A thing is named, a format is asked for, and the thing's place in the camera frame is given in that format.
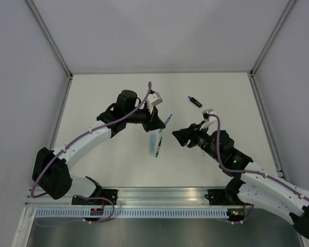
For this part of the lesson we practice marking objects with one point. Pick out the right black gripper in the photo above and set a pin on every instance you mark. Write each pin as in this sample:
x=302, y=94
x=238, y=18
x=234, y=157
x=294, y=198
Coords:
x=191, y=133

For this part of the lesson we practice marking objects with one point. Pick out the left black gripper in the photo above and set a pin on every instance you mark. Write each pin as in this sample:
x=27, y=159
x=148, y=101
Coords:
x=153, y=122

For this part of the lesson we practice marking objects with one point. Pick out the light blue highlighter cap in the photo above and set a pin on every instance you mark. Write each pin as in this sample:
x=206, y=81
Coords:
x=153, y=138

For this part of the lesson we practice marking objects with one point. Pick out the blue pen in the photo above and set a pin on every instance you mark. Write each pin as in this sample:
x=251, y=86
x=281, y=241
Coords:
x=168, y=119

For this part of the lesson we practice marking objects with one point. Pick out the green pen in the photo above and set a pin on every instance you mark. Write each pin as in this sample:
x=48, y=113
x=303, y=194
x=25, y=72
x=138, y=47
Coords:
x=158, y=147

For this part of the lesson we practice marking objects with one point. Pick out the light blue highlighter body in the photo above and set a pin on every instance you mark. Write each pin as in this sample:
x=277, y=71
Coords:
x=152, y=149

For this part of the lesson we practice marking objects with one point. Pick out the purple black highlighter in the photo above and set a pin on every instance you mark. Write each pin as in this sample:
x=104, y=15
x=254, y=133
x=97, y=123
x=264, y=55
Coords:
x=195, y=102

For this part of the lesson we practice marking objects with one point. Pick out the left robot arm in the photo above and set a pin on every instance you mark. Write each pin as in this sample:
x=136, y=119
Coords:
x=52, y=170

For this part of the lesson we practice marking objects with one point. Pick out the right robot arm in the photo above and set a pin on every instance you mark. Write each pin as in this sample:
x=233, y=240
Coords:
x=250, y=183

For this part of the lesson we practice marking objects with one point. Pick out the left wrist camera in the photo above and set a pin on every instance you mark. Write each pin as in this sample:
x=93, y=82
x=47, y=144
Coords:
x=153, y=100

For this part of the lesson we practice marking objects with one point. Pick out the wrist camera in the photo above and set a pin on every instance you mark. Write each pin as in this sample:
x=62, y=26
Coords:
x=153, y=100
x=208, y=118

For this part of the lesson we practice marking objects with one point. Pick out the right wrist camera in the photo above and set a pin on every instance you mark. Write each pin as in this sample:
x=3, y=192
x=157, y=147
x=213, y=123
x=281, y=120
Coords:
x=208, y=118

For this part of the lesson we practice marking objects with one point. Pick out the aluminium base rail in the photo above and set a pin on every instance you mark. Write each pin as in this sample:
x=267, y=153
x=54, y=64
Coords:
x=164, y=196

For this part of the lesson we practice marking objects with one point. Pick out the slotted cable duct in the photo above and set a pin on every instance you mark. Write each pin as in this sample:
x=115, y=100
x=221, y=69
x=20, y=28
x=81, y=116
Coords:
x=174, y=213

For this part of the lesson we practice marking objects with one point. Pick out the left aluminium frame post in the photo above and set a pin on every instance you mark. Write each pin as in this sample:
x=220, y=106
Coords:
x=48, y=36

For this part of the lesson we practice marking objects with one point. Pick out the aluminium frame post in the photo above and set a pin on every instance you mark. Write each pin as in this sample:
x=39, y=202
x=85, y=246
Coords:
x=273, y=35
x=48, y=36

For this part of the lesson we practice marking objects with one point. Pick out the right aluminium frame post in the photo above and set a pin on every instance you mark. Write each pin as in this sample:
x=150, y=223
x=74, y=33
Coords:
x=273, y=35

